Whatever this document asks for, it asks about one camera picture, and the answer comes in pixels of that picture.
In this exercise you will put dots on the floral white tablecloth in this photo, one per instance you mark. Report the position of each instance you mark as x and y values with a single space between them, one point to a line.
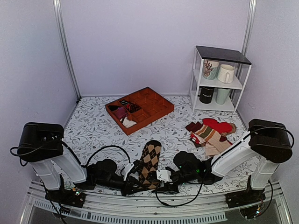
93 135

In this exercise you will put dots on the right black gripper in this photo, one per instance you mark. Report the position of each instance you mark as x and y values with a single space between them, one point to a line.
168 189

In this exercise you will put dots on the brown argyle sock pair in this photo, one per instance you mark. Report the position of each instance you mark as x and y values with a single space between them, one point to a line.
150 158

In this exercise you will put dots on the black mug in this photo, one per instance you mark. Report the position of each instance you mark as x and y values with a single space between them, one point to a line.
206 94

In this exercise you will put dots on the dark red patterned sock roll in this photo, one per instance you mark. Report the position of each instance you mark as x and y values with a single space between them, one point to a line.
132 107

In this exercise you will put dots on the black white striped sock roll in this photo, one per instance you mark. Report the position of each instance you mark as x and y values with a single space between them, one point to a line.
124 102

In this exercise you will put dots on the coral pattern mug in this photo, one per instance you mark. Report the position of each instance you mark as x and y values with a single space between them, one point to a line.
210 69

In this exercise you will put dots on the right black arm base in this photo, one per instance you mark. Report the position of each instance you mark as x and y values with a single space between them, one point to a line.
246 197

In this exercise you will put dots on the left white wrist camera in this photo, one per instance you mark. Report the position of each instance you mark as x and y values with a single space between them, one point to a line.
127 170

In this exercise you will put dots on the black rolled sock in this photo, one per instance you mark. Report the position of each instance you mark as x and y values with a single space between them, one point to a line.
113 107

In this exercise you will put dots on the left aluminium frame post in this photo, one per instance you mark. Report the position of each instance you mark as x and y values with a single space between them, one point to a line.
63 39

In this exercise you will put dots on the right aluminium frame post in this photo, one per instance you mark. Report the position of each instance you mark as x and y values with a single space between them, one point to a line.
249 26

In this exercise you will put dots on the purple rolled sock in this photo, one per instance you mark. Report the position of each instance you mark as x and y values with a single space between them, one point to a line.
120 113

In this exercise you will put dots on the aluminium front rail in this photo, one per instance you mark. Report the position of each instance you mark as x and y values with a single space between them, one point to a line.
205 209

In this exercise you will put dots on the white rolled sock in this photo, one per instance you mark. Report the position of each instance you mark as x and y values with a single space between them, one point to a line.
127 123

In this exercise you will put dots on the pale green tumbler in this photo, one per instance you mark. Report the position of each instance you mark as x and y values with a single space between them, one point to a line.
222 94

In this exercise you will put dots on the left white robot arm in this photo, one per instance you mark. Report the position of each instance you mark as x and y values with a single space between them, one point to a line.
42 145

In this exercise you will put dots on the white ribbed mug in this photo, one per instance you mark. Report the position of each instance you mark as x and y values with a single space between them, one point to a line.
226 73

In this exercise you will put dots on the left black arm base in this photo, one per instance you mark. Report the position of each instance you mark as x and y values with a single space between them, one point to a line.
72 197

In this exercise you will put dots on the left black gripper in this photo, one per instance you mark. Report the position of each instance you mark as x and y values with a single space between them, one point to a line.
128 187

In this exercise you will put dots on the white shelf rack black top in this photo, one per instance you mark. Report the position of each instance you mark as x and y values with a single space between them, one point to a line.
218 80

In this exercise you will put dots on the aluminium frame post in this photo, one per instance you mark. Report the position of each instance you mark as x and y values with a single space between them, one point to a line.
249 26
63 39

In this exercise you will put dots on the brown divided wooden tray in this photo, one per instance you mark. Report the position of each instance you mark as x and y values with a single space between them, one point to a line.
153 107

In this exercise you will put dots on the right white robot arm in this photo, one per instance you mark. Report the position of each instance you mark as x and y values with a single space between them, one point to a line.
269 140

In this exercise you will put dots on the striped beige sock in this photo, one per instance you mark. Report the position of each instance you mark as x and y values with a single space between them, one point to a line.
213 142

